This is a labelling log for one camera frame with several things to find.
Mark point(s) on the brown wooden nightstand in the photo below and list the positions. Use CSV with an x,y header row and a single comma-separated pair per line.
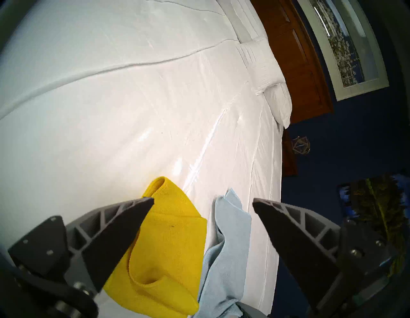
x,y
288,157

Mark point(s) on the white framed flower picture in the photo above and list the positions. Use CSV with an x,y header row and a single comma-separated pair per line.
x,y
346,48

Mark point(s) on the small pleated white pillow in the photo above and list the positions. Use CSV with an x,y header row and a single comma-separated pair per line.
x,y
261,64

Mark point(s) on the brown wooden headboard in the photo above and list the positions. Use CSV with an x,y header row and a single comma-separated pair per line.
x,y
298,64

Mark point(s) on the yellow hand towel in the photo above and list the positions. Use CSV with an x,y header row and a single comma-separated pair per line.
x,y
169,243

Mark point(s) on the forest lake wall poster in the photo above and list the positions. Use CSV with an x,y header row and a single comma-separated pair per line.
x,y
378,208

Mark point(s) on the large white pillow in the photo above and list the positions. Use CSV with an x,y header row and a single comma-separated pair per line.
x,y
280,102
243,16

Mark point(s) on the light blue hand towel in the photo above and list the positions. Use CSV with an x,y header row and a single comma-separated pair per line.
x,y
227,243

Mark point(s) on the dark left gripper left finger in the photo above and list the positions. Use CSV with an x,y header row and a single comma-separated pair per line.
x,y
112,237

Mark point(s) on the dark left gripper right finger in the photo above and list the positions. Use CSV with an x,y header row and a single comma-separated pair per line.
x,y
301,243

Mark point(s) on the white bed comforter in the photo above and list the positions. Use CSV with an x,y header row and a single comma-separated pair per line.
x,y
128,112

